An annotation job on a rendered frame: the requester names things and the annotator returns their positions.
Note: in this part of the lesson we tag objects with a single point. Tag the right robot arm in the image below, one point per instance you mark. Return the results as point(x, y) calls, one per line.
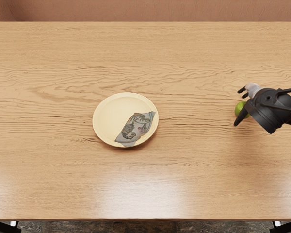
point(271, 109)

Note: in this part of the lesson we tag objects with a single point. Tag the cream plate with printed pattern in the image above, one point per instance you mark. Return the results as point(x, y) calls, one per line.
point(125, 119)

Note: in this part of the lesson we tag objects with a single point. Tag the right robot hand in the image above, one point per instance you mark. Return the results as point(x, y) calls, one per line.
point(252, 88)

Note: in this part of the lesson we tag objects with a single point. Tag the green round fruit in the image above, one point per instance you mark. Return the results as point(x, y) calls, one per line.
point(239, 108)

